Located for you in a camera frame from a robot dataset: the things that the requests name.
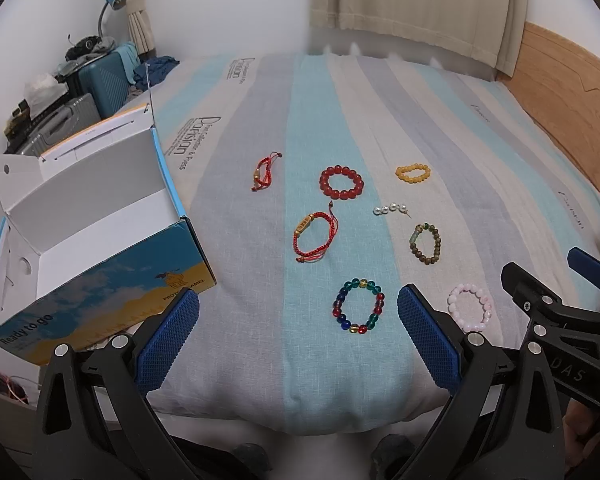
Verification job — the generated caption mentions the tied beige curtain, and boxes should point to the tied beige curtain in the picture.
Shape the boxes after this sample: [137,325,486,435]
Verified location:
[125,0,156,58]

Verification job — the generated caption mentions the pink bead bracelet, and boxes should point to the pink bead bracelet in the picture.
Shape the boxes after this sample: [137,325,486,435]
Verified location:
[446,283,494,334]

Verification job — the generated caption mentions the striped bed sheet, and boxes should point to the striped bed sheet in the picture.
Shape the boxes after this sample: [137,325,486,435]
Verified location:
[143,54,600,434]

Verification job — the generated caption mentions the person's right hand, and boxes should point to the person's right hand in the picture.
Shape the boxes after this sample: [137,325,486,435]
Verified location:
[562,399,600,470]

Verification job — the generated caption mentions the white plastic bag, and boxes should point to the white plastic bag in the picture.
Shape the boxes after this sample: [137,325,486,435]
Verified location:
[23,73,68,119]

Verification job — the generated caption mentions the teal suitcase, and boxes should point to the teal suitcase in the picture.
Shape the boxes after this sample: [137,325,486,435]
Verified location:
[74,41,140,119]

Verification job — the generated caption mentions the blue desk lamp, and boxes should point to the blue desk lamp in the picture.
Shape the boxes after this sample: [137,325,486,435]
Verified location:
[97,0,126,38]

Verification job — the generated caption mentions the red cord gold-tube bracelet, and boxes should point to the red cord gold-tube bracelet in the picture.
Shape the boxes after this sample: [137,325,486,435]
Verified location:
[291,200,340,265]

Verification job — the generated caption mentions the small red cord bracelet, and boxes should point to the small red cord bracelet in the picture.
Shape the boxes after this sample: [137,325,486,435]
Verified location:
[250,150,284,193]

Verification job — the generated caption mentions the white pearl earrings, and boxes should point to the white pearl earrings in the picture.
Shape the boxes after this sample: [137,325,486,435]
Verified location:
[373,203,411,218]

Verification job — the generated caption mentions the grey suitcase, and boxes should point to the grey suitcase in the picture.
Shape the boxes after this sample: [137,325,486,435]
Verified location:
[16,93,100,156]

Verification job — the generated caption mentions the multicolour glass bead bracelet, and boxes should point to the multicolour glass bead bracelet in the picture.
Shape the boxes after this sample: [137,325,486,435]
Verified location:
[331,277,387,335]

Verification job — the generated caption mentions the open blue cardboard box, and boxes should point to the open blue cardboard box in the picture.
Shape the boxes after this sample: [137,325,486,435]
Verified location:
[0,105,215,365]

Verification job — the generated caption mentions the brown green bead bracelet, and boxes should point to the brown green bead bracelet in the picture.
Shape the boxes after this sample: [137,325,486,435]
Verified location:
[408,222,443,266]

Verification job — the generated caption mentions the dark blue clothes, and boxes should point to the dark blue clothes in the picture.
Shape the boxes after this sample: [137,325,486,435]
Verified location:
[133,55,180,91]

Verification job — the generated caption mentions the yellow bead bracelet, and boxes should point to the yellow bead bracelet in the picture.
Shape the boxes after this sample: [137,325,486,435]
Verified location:
[394,161,432,187]

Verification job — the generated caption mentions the red bead bracelet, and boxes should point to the red bead bracelet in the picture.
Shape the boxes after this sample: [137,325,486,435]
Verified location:
[318,164,366,202]

